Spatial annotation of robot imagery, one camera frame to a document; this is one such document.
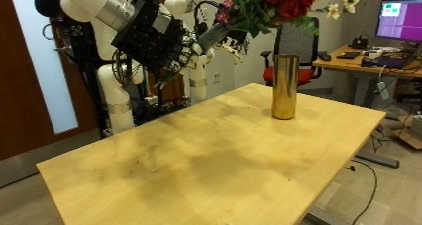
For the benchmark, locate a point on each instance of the tall gold cylinder vase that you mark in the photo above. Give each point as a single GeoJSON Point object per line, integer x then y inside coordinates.
{"type": "Point", "coordinates": [286, 86]}

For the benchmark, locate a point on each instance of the black mesh red-seat office chair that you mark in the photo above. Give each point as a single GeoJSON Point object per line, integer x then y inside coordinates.
{"type": "Point", "coordinates": [298, 43]}

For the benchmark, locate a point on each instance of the red emergency stop button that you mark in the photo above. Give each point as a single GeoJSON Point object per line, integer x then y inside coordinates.
{"type": "Point", "coordinates": [153, 100]}

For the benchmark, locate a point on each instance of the black computer mouse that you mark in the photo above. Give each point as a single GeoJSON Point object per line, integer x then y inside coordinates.
{"type": "Point", "coordinates": [326, 57]}

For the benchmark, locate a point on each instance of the wooden office desk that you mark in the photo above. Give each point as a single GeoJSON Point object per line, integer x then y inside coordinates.
{"type": "Point", "coordinates": [339, 64]}

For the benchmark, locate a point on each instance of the black keyboard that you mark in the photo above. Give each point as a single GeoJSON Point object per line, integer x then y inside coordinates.
{"type": "Point", "coordinates": [350, 55]}

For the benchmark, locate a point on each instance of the small black desk device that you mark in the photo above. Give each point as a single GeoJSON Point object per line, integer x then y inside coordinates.
{"type": "Point", "coordinates": [360, 43]}

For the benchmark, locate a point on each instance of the brown door frosted glass panel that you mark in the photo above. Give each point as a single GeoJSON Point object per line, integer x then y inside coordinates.
{"type": "Point", "coordinates": [18, 86]}

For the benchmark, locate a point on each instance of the white hanging power strip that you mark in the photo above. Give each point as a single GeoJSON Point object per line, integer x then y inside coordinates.
{"type": "Point", "coordinates": [384, 90]}

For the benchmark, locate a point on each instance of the computer monitor purple screen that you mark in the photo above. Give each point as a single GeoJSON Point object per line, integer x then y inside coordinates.
{"type": "Point", "coordinates": [403, 20]}

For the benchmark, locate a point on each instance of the grey table foot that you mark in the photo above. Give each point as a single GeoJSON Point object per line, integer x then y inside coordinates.
{"type": "Point", "coordinates": [379, 159]}

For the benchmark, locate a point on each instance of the cardboard box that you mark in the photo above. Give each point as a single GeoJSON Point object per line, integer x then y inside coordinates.
{"type": "Point", "coordinates": [411, 135]}

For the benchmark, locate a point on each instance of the white wall outlet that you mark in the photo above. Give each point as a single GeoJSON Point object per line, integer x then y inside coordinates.
{"type": "Point", "coordinates": [216, 78]}

